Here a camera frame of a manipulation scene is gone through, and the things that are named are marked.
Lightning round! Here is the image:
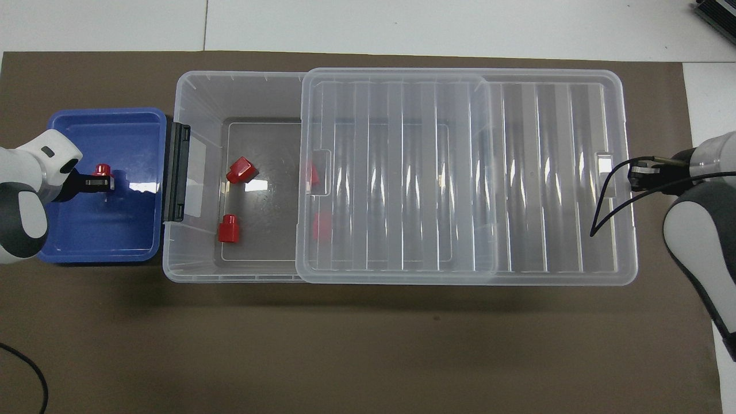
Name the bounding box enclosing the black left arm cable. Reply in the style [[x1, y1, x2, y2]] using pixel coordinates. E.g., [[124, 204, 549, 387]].
[[0, 342, 49, 414]]

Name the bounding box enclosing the brown paper table mat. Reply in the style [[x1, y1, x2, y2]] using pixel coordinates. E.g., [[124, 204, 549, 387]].
[[0, 51, 723, 414]]

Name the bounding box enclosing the clear ribbed box lid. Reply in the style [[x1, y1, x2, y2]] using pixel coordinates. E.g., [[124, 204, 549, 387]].
[[295, 67, 640, 286]]

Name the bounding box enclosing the black box latch handle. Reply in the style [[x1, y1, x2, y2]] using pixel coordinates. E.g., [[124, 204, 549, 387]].
[[163, 121, 191, 224]]

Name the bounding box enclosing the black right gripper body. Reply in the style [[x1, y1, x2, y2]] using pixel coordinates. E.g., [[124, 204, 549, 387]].
[[661, 149, 699, 195]]

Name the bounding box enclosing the blue plastic tray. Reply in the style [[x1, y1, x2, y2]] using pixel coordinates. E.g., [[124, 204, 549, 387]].
[[37, 108, 167, 264]]

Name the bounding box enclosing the clear plastic storage box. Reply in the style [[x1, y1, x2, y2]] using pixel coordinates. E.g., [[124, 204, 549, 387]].
[[162, 70, 501, 283]]

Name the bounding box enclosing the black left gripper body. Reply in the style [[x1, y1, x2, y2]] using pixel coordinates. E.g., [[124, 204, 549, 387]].
[[56, 166, 93, 203]]

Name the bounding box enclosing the dark finned metal device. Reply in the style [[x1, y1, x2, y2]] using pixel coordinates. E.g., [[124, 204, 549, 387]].
[[692, 0, 736, 36]]

